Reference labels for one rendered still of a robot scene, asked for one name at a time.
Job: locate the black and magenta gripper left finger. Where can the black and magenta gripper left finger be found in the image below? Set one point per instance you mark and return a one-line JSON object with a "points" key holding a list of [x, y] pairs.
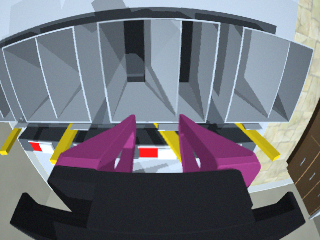
{"points": [[101, 151]]}

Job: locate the grey box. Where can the grey box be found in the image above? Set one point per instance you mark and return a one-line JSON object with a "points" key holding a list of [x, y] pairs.
{"points": [[57, 62], [9, 105], [161, 98], [264, 61]]}

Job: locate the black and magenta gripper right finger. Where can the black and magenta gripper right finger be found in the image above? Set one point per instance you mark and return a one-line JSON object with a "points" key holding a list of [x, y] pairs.
{"points": [[214, 151]]}

